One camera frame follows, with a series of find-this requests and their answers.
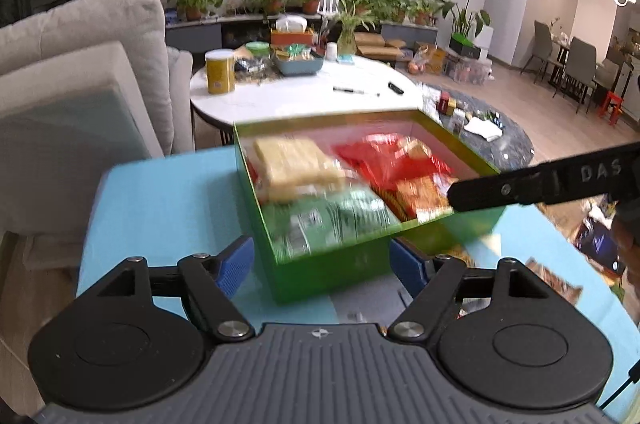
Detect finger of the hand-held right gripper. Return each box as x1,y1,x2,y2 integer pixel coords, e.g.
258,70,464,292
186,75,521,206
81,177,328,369
447,167,551,213

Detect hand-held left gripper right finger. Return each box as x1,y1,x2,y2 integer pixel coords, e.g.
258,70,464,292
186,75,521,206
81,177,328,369
387,238,548,342

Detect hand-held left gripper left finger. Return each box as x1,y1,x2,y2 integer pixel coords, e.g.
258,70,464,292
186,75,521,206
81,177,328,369
92,235,256,342

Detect yellow label snack packet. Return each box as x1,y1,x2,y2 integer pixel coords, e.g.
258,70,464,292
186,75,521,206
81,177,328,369
379,175,457,223

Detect green cardboard box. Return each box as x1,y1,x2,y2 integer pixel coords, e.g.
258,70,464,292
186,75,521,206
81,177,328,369
233,108,507,304

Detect green snack packet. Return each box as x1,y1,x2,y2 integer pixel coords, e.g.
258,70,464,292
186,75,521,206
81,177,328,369
264,188,402,261

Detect red snack packet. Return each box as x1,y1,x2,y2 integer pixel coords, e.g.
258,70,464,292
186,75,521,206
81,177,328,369
331,133,453,191

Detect sliced toast packet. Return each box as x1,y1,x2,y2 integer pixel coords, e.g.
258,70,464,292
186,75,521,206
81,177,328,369
252,135,353,201

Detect dark marble round table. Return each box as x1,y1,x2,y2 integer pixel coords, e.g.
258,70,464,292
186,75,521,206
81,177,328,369
424,85,534,172

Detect white cloth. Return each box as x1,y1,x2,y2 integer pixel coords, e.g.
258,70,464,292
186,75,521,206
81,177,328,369
462,117,504,143

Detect red stool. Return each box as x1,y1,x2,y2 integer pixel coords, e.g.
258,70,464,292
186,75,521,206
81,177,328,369
597,91,626,125

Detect teal tablecloth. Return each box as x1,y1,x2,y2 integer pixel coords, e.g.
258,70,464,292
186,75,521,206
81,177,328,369
75,147,640,424

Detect brown snack packet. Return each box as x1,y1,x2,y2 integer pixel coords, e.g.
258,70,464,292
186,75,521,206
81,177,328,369
524,256,584,306

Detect clear plastic storage boxes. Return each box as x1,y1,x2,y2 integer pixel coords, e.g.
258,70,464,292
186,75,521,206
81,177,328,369
444,54,494,86

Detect green and black box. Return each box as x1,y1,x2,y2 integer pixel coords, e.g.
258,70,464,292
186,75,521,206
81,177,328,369
448,35,484,60

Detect plastic bag of fruit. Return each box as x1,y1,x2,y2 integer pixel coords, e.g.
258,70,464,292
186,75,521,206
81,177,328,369
407,46,437,76

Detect large leaf plant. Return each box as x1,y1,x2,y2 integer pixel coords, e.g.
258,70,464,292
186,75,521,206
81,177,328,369
442,0,494,41

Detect open cardboard box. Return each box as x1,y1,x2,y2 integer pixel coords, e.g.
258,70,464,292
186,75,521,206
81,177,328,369
353,31,407,61

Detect white round table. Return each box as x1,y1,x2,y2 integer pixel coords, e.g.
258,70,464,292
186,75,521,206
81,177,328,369
190,54,427,142

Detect yellow can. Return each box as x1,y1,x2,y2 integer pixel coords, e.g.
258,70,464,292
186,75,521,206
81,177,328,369
205,49,236,94

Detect blue tray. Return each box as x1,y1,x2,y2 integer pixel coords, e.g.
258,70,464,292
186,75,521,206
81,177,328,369
272,48,326,76

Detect glass vase with plant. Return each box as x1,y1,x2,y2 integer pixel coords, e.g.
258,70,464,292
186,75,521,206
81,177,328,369
336,0,377,56

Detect beige sofa armchair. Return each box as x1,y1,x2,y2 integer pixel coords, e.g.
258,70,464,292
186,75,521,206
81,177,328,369
0,0,195,257

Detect grey television cabinet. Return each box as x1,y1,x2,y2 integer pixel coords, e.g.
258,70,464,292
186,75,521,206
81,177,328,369
165,11,441,55

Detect orange tissue box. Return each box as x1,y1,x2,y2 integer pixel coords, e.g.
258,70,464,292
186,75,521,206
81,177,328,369
270,16,317,48

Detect black cable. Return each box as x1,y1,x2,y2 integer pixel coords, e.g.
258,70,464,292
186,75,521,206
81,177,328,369
599,366,640,411

